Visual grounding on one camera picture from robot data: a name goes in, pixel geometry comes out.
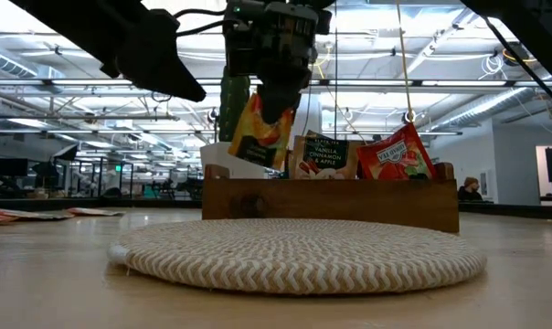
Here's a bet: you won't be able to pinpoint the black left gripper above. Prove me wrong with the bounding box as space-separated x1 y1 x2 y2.
223 0 333 125

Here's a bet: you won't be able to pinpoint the wooden compartment box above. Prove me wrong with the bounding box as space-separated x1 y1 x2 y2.
201 162 461 234

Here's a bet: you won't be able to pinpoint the white hexagonal planter pot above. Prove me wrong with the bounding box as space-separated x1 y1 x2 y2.
198 141 268 180

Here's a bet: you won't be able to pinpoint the round white woven mat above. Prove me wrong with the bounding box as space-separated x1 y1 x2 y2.
106 218 488 296

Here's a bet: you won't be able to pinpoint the black metal racks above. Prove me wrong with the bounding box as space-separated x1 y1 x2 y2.
77 157 134 200

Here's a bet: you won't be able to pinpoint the person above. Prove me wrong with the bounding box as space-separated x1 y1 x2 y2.
457 176 485 202

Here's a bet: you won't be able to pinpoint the black softbox lamp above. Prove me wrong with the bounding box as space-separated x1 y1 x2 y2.
53 144 80 162

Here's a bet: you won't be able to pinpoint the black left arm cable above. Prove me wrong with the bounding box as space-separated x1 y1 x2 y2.
173 7 240 37

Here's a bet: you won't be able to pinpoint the yellow hanging cable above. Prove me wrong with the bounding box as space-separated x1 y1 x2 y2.
394 0 417 124

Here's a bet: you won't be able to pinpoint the black ceiling cord reel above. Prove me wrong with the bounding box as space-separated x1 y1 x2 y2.
502 43 531 68

